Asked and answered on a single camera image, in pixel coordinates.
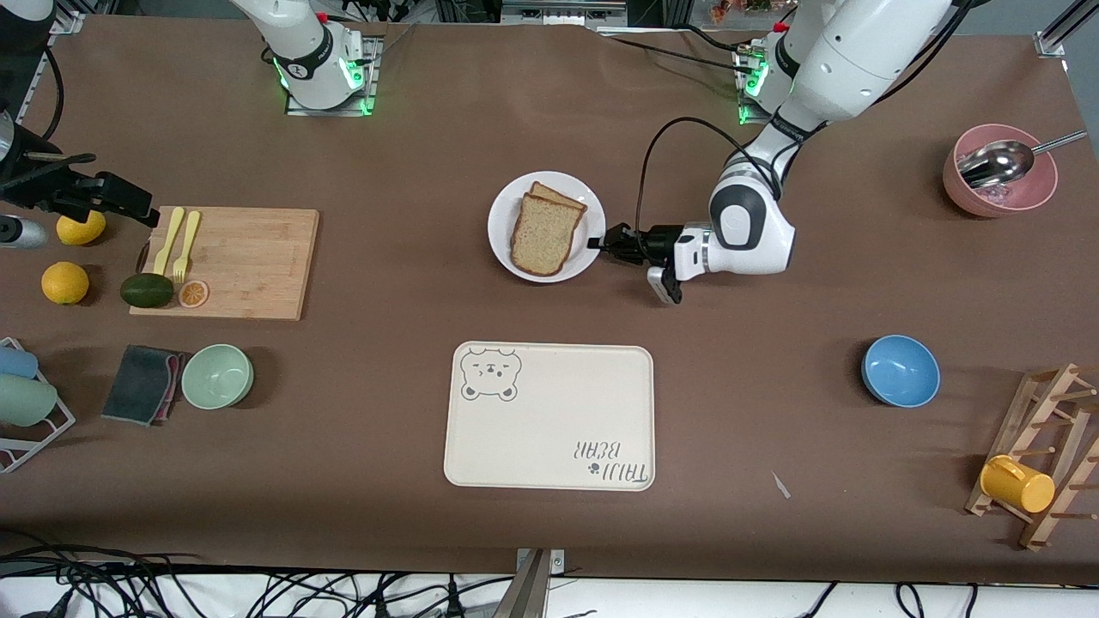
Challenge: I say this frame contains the toast bread slice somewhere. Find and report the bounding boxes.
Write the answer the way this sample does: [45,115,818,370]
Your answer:
[510,194,585,277]
[528,180,590,215]

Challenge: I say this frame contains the white round plate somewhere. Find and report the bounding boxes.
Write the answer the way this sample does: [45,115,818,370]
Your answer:
[487,172,607,284]

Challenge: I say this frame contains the yellow lemon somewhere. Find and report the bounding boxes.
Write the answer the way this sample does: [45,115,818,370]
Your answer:
[57,210,107,247]
[41,261,90,306]

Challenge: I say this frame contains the yellow plastic knife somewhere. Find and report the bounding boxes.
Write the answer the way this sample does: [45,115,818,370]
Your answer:
[153,206,185,276]

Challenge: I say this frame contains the yellow plastic fork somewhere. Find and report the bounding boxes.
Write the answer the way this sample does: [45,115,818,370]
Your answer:
[173,210,202,285]

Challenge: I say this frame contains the dark green avocado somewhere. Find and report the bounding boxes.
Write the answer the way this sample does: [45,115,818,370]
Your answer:
[119,273,176,309]

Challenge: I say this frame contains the wooden cutting board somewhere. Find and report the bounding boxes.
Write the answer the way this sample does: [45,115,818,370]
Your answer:
[129,206,320,323]

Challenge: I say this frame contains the light blue cup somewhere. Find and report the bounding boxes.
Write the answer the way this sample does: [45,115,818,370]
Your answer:
[0,345,39,380]

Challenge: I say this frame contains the dark grey folded cloth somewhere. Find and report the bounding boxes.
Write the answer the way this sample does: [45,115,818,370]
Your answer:
[101,344,185,427]

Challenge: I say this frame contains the pink folded cloth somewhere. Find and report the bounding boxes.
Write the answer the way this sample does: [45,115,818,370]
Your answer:
[163,352,188,421]

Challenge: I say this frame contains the cream bear print tray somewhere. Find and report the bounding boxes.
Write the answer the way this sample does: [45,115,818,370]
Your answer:
[443,342,656,493]

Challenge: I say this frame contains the light green bowl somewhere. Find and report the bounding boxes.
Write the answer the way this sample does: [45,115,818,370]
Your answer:
[180,343,255,410]

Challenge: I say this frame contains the pale green cup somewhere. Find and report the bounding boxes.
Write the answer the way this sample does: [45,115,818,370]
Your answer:
[0,373,59,427]

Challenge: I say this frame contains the grey background box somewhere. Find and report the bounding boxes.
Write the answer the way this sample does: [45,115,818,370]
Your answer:
[501,0,629,28]

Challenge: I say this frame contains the blue bowl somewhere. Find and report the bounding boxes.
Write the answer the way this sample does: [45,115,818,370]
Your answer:
[861,334,941,409]

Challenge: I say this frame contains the clear plastic ice cubes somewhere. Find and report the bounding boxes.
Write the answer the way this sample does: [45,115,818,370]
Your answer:
[970,180,1031,209]

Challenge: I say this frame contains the metal scoop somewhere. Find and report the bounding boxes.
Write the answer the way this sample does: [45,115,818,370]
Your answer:
[957,129,1089,190]

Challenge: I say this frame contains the pink bowl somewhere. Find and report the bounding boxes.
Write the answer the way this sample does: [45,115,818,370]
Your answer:
[943,124,1059,219]

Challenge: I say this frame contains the wooden peg rack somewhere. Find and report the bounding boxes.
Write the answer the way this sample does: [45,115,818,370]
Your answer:
[964,362,1099,552]

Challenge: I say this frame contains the yellow mug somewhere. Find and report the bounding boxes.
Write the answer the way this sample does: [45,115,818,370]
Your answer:
[980,455,1056,514]

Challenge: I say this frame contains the aluminium frame profile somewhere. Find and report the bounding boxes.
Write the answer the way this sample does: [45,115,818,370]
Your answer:
[17,9,84,117]
[1035,0,1099,59]

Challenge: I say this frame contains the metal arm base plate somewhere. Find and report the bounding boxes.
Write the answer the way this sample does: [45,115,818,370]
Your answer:
[735,43,799,128]
[285,34,379,118]

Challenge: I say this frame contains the black table cable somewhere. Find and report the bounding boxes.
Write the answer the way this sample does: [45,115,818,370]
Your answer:
[601,26,765,78]

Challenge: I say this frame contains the white wire rack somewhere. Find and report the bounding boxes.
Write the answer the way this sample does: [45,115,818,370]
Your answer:
[0,336,76,475]

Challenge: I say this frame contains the metal table edge bracket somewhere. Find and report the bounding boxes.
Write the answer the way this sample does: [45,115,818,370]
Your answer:
[513,548,568,618]

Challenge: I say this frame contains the black floor cable bundle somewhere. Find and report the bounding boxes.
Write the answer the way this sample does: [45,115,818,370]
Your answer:
[0,536,516,618]

